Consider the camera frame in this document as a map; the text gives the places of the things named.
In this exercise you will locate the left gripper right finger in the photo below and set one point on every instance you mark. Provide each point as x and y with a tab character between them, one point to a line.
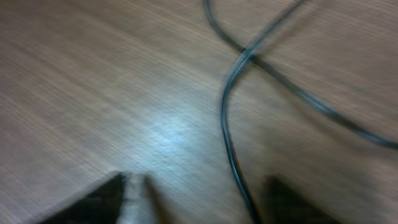
286	206

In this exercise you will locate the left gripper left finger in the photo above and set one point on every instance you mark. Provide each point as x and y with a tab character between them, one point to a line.
101	206

